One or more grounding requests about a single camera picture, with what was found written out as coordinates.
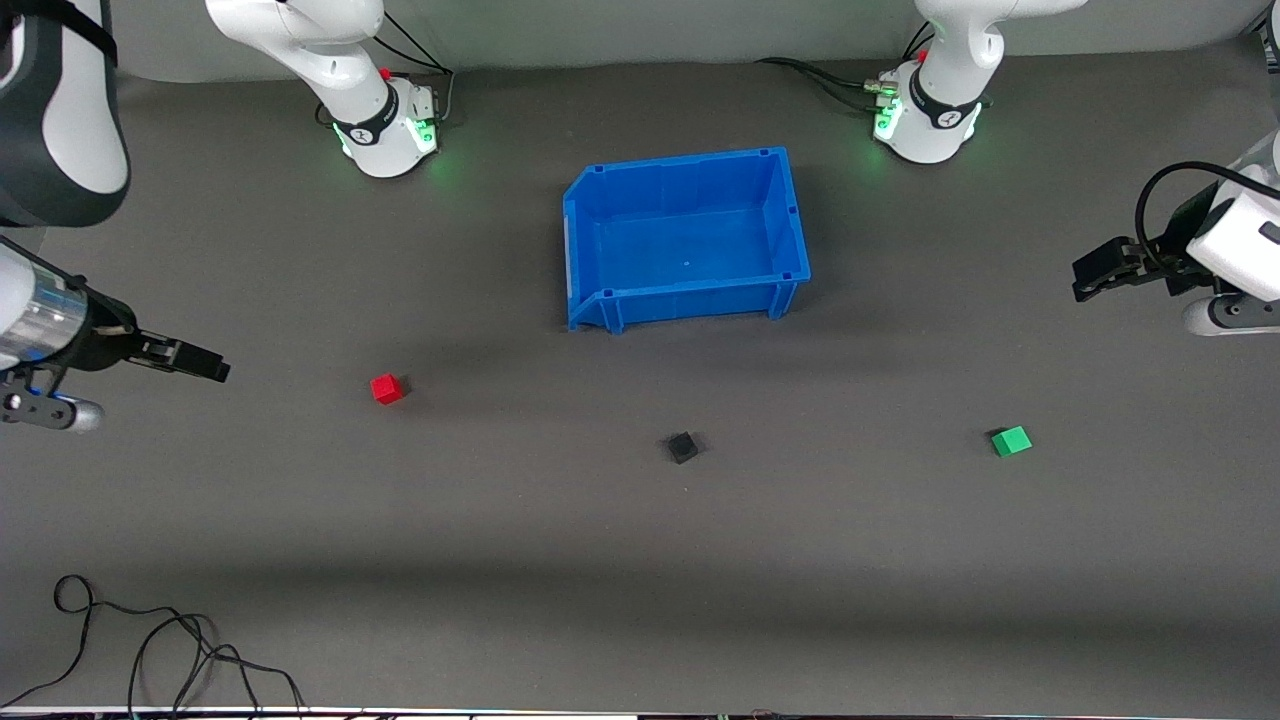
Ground gray table mat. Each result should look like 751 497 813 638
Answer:
0 40 1280 713

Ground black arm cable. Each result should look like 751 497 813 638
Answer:
1134 160 1280 273

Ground black looped loose cable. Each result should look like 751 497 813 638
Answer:
0 575 217 707

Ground blue plastic storage bin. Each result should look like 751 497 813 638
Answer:
562 146 812 334

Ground black tangled loose cable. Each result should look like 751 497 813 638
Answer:
127 612 307 717

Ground black base cables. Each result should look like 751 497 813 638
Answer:
755 22 936 113
372 10 457 129

